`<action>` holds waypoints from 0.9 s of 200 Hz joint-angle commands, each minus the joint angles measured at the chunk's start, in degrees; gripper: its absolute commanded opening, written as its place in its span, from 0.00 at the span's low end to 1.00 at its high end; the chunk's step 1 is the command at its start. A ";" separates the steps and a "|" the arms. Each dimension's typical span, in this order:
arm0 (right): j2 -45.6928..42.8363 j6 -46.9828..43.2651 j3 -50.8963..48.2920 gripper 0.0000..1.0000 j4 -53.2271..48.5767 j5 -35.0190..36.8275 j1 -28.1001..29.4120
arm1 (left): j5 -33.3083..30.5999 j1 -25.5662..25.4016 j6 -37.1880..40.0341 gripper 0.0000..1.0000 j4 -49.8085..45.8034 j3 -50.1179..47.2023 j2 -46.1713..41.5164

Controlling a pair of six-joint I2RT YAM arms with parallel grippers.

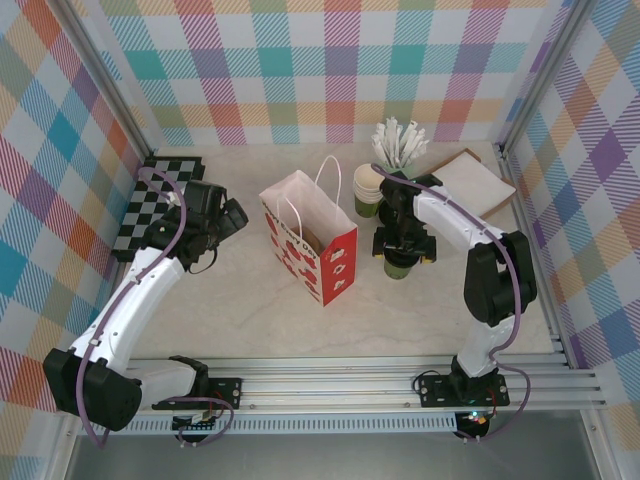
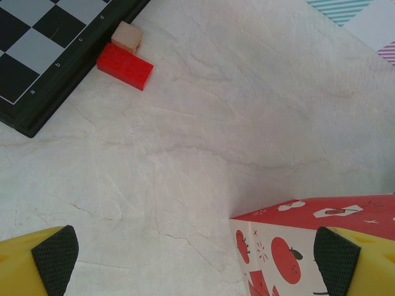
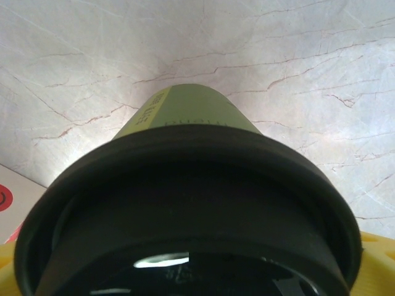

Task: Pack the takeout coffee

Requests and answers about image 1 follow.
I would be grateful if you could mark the green paper coffee cup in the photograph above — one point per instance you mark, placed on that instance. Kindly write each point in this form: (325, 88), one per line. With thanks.
(398, 272)

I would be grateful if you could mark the red white paper gift bag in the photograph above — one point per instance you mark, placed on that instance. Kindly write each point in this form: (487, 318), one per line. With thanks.
(335, 270)

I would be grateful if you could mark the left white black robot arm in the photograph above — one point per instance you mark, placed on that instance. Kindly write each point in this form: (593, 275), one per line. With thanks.
(135, 290)

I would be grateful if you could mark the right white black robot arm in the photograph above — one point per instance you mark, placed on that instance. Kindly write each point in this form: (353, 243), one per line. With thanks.
(450, 215)

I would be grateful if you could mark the stack of green paper cups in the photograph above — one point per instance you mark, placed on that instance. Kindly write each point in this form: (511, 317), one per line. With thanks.
(367, 185)

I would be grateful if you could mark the black grey chessboard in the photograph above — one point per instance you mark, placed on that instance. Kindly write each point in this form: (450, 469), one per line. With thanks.
(140, 205)

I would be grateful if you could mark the white paper wrapped straw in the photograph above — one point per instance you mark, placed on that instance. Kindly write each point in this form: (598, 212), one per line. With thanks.
(406, 142)
(384, 141)
(413, 146)
(418, 152)
(393, 137)
(380, 147)

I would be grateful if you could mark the white napkins on tray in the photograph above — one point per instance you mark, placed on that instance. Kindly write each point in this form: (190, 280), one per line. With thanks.
(497, 203)

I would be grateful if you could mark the stack of white napkins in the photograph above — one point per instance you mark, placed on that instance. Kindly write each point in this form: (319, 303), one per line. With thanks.
(475, 182)

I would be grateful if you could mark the small electronics board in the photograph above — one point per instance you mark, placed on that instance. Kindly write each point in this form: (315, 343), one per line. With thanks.
(475, 420)
(197, 426)

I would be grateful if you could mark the aluminium side rail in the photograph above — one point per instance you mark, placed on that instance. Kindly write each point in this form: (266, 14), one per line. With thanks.
(522, 220)

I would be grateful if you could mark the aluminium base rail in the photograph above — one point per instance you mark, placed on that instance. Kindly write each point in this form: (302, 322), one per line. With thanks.
(325, 385)

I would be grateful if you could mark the aluminium frame post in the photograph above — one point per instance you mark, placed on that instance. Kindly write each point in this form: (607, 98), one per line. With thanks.
(542, 75)
(110, 80)

